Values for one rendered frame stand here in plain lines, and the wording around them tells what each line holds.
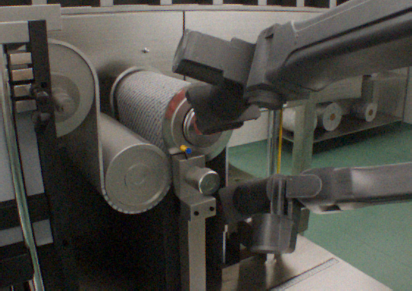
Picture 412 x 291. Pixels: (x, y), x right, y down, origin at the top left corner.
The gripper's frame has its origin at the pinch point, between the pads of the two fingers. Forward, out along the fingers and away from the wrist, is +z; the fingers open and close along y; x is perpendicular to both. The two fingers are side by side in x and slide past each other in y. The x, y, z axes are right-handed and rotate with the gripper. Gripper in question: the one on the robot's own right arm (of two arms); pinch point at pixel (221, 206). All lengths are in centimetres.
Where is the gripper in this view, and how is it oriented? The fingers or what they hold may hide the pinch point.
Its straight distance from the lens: 82.7
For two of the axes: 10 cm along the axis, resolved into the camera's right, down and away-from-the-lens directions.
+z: -4.7, 2.6, 8.4
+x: -2.8, -9.5, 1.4
